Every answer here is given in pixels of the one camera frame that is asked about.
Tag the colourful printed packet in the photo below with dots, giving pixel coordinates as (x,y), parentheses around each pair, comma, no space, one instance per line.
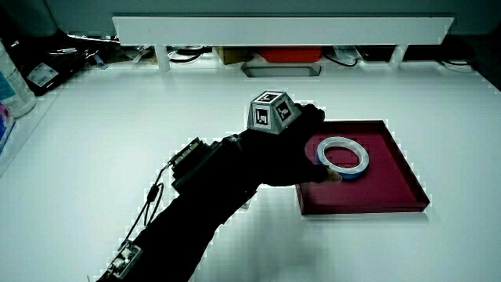
(4,125)

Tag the white plastic bottle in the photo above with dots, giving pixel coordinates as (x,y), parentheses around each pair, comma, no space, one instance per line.
(13,92)

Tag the red square tray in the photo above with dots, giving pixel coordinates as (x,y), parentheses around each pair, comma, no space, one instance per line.
(375,192)

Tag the black bag with white label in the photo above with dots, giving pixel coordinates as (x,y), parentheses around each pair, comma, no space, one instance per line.
(55,66)

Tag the person's left forearm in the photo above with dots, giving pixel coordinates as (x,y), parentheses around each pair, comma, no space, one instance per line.
(188,235)

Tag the blue tape roll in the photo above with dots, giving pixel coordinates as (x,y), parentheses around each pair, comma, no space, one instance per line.
(362,156)

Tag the white desk shelf riser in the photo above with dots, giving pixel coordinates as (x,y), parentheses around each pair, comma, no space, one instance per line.
(282,30)

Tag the brown cardboard box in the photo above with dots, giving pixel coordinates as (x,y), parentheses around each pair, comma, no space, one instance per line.
(233,55)

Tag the person's left hand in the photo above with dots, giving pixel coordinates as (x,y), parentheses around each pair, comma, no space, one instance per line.
(282,160)

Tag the black wrist sensor box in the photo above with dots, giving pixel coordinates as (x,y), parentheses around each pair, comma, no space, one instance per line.
(193,162)

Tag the small grey connector box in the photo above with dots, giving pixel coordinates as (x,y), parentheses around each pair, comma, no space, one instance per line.
(124,261)

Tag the red box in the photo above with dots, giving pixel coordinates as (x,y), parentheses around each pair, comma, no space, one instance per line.
(291,54)

